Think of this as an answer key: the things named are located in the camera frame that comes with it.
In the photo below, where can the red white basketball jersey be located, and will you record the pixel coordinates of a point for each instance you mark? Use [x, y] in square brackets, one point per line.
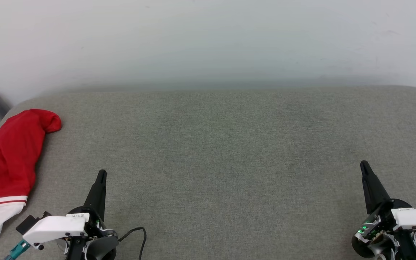
[9, 159]

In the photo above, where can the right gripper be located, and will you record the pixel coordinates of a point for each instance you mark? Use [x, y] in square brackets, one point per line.
[381, 216]

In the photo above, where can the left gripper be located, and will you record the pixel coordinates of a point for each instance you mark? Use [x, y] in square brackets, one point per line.
[96, 231]

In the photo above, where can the grey fabric sofa seat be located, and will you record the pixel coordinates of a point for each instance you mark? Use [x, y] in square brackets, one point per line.
[229, 162]

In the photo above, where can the white left camera bracket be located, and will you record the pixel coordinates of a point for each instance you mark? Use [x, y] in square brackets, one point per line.
[54, 227]

